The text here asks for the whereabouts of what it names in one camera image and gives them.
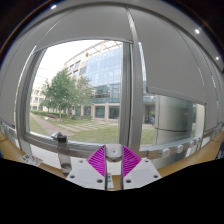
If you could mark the small white charger block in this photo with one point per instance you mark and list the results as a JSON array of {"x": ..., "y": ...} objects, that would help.
[{"x": 114, "y": 151}]

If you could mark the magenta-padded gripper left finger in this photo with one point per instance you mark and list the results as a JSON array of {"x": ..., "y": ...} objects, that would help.
[{"x": 83, "y": 171}]

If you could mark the clear bottle with black cap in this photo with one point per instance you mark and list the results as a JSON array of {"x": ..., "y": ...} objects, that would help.
[{"x": 64, "y": 153}]

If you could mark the glass office building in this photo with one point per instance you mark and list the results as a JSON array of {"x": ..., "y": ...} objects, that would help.
[{"x": 106, "y": 73}]

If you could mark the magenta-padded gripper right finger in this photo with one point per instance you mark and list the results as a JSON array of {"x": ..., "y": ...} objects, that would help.
[{"x": 141, "y": 173}]

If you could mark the grey wall socket rail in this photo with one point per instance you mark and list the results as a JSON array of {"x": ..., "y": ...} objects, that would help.
[
  {"x": 173, "y": 149},
  {"x": 7, "y": 130}
]

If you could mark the green tree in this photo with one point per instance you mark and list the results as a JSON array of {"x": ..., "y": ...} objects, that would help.
[{"x": 61, "y": 91}]

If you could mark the person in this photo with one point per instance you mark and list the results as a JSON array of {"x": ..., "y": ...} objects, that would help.
[{"x": 152, "y": 120}]

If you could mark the white roller blind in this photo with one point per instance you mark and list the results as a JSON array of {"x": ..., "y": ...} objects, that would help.
[
  {"x": 173, "y": 56},
  {"x": 86, "y": 25},
  {"x": 13, "y": 90}
]

